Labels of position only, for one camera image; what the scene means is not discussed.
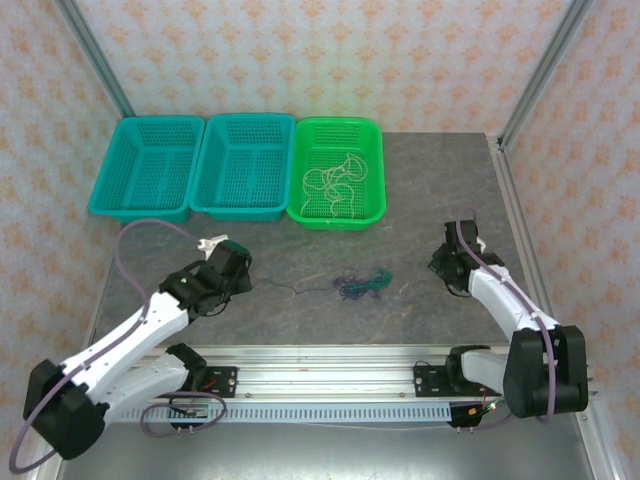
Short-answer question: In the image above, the thin green cable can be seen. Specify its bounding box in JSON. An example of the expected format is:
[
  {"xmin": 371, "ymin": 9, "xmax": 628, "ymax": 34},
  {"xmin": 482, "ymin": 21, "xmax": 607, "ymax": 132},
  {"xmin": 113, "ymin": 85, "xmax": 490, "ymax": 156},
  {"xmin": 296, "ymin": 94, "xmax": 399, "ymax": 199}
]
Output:
[{"xmin": 342, "ymin": 267, "xmax": 396, "ymax": 301}]

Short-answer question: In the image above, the thin purple cable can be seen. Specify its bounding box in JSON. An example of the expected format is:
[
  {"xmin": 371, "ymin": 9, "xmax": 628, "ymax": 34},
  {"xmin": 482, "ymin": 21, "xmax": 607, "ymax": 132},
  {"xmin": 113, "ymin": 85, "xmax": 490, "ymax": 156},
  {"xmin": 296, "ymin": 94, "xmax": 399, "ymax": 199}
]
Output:
[{"xmin": 249, "ymin": 268, "xmax": 364, "ymax": 303}]

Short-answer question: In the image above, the thin white cable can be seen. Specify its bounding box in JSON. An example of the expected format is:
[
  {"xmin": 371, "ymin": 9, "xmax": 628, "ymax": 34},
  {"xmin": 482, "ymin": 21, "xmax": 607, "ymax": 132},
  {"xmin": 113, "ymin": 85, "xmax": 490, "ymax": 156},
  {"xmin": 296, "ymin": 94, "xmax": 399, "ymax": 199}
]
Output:
[{"xmin": 301, "ymin": 153, "xmax": 371, "ymax": 221}]

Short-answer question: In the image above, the teal perforated plastic basket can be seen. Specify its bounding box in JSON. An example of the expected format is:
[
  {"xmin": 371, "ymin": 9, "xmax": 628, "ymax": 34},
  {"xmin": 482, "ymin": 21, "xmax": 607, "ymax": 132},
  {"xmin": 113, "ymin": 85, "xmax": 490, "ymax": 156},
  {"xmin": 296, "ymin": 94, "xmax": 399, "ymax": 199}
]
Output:
[
  {"xmin": 188, "ymin": 113, "xmax": 297, "ymax": 223},
  {"xmin": 87, "ymin": 115, "xmax": 207, "ymax": 225}
]

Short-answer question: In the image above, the green perforated plastic basket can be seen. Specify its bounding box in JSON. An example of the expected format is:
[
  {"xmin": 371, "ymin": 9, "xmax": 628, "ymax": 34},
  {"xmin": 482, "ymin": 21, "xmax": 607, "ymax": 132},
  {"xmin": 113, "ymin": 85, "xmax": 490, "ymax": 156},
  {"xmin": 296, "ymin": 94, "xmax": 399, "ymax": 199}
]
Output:
[{"xmin": 285, "ymin": 116, "xmax": 387, "ymax": 232}]

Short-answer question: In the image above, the aluminium side rail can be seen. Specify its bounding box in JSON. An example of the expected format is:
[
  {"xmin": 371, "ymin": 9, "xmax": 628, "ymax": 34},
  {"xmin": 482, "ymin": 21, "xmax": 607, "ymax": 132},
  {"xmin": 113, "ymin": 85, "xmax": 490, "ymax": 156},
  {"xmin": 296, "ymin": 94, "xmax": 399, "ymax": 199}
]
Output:
[{"xmin": 487, "ymin": 134, "xmax": 571, "ymax": 361}]

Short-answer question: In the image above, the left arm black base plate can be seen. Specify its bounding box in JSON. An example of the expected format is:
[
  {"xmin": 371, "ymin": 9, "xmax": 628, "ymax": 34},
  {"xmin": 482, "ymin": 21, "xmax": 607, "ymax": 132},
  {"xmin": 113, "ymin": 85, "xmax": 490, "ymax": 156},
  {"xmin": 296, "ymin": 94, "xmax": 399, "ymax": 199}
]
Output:
[{"xmin": 187, "ymin": 366, "xmax": 239, "ymax": 399}]

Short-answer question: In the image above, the left arm purple wiring hose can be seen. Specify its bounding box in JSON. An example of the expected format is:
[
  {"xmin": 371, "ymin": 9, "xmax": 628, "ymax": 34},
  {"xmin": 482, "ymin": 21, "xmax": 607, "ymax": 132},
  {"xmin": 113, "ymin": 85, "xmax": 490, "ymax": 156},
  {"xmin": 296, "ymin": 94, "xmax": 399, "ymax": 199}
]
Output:
[{"xmin": 8, "ymin": 218, "xmax": 229, "ymax": 474}]

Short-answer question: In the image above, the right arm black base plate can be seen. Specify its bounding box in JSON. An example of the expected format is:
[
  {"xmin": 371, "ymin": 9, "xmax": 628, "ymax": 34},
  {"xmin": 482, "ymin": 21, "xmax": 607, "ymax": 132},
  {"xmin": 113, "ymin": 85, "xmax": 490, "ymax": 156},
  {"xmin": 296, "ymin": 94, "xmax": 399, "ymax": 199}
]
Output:
[{"xmin": 413, "ymin": 362, "xmax": 457, "ymax": 399}]

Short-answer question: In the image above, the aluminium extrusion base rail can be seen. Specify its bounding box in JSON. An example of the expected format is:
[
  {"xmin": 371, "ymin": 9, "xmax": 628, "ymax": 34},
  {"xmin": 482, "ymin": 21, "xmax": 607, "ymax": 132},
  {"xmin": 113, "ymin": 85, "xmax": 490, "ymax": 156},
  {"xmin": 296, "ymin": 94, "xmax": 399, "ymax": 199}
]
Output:
[{"xmin": 52, "ymin": 343, "xmax": 599, "ymax": 401}]

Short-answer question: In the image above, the slotted grey cable duct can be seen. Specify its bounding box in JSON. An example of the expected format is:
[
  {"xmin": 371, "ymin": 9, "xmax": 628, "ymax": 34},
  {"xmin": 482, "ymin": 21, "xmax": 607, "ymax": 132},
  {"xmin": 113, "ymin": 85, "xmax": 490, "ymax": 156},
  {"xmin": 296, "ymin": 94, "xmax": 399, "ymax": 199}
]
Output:
[{"xmin": 107, "ymin": 403, "xmax": 454, "ymax": 425}]

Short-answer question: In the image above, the aluminium frame corner post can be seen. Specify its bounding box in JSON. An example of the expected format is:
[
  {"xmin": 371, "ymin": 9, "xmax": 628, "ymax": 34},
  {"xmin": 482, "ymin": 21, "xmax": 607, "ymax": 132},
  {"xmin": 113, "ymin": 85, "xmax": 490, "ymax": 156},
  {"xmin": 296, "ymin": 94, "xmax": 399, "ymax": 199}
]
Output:
[
  {"xmin": 52, "ymin": 0, "xmax": 136, "ymax": 119},
  {"xmin": 497, "ymin": 0, "xmax": 594, "ymax": 146}
]

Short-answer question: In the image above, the aluminium frame bar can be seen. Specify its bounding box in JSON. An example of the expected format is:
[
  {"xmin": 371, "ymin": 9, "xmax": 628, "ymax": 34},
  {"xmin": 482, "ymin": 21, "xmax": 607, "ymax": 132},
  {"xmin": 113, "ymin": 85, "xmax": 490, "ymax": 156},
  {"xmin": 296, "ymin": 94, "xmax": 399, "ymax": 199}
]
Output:
[
  {"xmin": 572, "ymin": 399, "xmax": 621, "ymax": 480},
  {"xmin": 27, "ymin": 455, "xmax": 65, "ymax": 480}
]

